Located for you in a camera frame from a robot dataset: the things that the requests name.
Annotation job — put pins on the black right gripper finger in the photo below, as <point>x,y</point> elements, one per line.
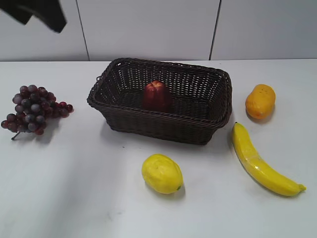
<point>20,10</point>

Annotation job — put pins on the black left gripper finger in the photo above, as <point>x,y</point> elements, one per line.
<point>50,13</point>

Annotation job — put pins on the red apple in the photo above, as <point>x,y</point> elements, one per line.
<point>157,97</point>

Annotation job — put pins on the dark woven wicker basket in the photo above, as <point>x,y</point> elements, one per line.
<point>201,99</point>

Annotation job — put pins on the red purple grape bunch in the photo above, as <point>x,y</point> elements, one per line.
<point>34,106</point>

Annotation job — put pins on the yellow lemon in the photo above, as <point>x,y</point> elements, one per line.
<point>162,174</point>

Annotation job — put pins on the orange mango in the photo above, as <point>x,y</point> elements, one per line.
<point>260,102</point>

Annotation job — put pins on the yellow banana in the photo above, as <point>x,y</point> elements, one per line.
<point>258,169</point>

